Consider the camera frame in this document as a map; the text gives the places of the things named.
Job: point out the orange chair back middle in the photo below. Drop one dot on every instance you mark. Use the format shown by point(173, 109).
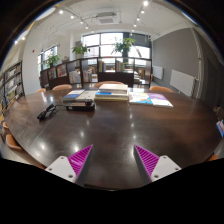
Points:
point(99, 84)

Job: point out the colourful open magazine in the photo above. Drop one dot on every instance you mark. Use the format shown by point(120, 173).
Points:
point(139, 98)

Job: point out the orange chair back right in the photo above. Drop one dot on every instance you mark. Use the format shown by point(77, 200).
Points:
point(160, 88)

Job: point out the green potted plant right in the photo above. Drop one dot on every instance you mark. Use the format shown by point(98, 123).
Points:
point(123, 45)

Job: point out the bookshelf at left wall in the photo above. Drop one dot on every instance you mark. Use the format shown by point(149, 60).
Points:
point(11, 86)

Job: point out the dark wooden shelf unit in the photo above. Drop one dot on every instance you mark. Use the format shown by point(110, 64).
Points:
point(128, 70)

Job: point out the stack of books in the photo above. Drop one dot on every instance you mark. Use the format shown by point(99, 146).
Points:
point(112, 92)

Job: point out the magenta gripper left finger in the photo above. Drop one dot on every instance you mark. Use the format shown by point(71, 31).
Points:
point(73, 168)

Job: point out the green potted plant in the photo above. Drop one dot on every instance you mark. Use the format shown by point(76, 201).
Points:
point(80, 50)
point(123, 45)
point(52, 61)

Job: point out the purple magazine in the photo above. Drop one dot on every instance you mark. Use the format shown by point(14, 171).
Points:
point(159, 100)

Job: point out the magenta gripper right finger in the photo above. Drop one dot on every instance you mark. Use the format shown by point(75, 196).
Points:
point(153, 167)

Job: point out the black charger with cable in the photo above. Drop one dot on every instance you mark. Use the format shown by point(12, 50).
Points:
point(50, 111)

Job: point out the green potted plant middle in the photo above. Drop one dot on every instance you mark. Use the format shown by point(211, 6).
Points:
point(80, 50)

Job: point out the ceiling air conditioner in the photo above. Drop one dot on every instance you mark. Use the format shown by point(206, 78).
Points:
point(106, 18)

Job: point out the blue and white book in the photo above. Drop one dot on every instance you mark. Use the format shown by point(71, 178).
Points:
point(72, 95)

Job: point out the green potted plant left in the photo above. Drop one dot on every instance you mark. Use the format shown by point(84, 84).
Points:
point(52, 61)

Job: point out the white wall radiator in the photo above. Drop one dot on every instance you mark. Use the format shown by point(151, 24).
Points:
point(182, 82)

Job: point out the orange chair back left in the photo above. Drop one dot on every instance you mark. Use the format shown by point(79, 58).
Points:
point(62, 87)

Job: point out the orange chair left side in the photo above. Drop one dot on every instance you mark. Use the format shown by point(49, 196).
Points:
point(11, 143)

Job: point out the orange chair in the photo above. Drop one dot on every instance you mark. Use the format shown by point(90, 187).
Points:
point(99, 84)
point(11, 143)
point(160, 88)
point(62, 87)

